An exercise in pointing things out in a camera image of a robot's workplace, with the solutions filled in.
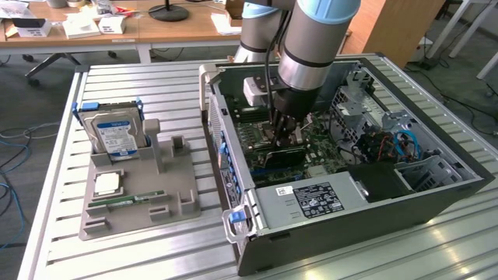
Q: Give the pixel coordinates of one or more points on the green RAM stick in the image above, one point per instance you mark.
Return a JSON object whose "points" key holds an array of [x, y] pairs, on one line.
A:
{"points": [[124, 199]]}

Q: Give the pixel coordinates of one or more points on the white open box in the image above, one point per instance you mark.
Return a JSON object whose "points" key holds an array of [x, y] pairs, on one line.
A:
{"points": [[78, 29]]}

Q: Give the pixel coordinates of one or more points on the silver chipset heatsink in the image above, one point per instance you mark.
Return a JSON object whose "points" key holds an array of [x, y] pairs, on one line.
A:
{"points": [[317, 172]]}

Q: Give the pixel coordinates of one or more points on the white labelled box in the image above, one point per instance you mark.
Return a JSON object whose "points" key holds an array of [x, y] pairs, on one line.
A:
{"points": [[112, 25]]}

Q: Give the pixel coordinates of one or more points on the blue case latch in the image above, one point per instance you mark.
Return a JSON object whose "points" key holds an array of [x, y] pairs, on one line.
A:
{"points": [[236, 217]]}

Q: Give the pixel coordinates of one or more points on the metal disk bay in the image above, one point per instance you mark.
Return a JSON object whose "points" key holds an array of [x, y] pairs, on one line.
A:
{"points": [[427, 175]]}

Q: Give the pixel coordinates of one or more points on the CPU socket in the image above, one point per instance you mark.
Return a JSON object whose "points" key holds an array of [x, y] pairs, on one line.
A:
{"points": [[267, 132]]}

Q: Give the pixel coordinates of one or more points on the metal socket cover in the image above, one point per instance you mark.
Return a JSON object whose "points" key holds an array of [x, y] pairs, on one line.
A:
{"points": [[307, 124]]}

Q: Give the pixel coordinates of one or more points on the white box red button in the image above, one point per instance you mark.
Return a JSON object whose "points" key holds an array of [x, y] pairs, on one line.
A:
{"points": [[423, 48]]}

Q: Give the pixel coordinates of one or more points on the white table frame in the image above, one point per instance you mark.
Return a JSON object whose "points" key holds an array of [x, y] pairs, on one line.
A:
{"points": [[461, 26]]}

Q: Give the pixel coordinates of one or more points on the wooden office desk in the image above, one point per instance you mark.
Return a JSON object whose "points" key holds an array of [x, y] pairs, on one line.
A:
{"points": [[46, 42], [186, 32]]}

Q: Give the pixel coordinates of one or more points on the blue expansion slot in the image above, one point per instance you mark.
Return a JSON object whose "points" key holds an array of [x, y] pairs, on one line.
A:
{"points": [[257, 170]]}

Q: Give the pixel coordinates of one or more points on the black open PC case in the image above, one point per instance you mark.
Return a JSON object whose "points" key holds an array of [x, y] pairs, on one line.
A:
{"points": [[349, 227]]}

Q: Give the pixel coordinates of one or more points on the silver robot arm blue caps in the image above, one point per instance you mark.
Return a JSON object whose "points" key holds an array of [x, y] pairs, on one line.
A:
{"points": [[311, 41]]}

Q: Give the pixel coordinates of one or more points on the brown cardboard box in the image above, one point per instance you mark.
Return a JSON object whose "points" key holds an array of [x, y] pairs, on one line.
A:
{"points": [[233, 8]]}

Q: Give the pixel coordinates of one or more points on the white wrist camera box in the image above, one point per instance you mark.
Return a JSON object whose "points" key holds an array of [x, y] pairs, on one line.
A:
{"points": [[252, 91]]}

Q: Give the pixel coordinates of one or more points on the hard disk blue carrier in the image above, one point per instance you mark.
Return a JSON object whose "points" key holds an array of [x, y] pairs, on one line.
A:
{"points": [[112, 131]]}

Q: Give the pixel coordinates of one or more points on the black round lamp base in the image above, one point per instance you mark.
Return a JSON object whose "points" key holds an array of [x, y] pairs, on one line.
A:
{"points": [[168, 14]]}

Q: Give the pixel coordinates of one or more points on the black and white box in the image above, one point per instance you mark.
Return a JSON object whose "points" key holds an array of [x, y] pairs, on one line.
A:
{"points": [[32, 27]]}

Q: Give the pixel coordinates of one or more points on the silver CPU chip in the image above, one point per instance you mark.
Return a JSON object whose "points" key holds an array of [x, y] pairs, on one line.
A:
{"points": [[106, 184]]}

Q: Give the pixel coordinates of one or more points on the black RAM stick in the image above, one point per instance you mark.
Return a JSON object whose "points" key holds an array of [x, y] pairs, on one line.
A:
{"points": [[259, 150]]}

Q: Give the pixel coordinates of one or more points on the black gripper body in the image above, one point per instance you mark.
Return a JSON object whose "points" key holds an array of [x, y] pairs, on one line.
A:
{"points": [[296, 102]]}

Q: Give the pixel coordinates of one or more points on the wooden cabinet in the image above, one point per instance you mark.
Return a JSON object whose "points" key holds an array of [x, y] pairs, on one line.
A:
{"points": [[400, 26]]}

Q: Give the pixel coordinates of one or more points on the green motherboard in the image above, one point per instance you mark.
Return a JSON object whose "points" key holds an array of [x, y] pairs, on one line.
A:
{"points": [[323, 151]]}

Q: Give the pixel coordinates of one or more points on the grey parts rack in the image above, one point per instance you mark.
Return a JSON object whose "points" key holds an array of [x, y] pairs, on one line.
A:
{"points": [[136, 216]]}

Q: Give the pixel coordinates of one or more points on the tape roll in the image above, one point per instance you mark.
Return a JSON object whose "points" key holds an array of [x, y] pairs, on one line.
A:
{"points": [[73, 3]]}

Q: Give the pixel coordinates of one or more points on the black castor desk leg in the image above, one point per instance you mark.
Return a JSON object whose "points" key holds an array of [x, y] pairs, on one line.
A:
{"points": [[50, 62]]}

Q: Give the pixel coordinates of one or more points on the metal drive cage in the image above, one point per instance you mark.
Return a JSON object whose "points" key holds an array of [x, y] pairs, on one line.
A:
{"points": [[357, 116]]}

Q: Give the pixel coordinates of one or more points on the white paper stack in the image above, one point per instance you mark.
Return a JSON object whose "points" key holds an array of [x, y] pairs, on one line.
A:
{"points": [[225, 26]]}

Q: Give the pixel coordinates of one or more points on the black graphics card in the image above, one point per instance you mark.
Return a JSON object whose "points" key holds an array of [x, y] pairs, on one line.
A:
{"points": [[285, 158]]}

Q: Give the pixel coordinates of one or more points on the grey cup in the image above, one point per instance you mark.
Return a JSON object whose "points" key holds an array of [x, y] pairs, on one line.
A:
{"points": [[56, 3]]}

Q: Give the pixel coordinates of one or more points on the grey power supply unit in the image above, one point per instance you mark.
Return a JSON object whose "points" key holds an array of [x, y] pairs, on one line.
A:
{"points": [[279, 204]]}

